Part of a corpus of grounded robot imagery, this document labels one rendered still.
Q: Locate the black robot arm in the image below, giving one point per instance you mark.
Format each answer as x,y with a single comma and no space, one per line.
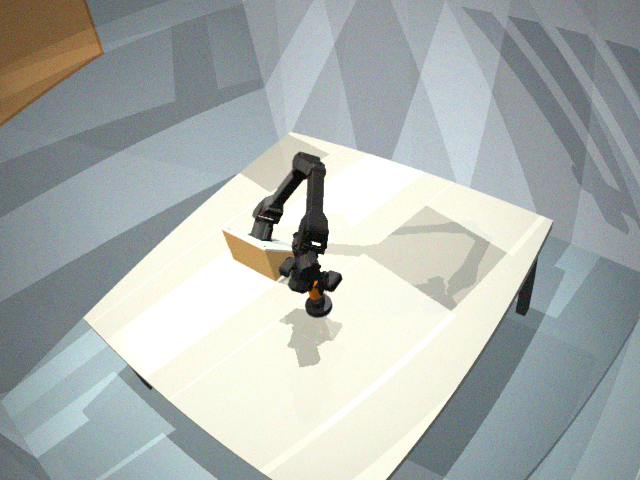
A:
313,225

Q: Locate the orange knob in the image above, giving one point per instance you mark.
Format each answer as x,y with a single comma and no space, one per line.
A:
314,294

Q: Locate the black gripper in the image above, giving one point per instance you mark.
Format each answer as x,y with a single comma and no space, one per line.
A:
328,281

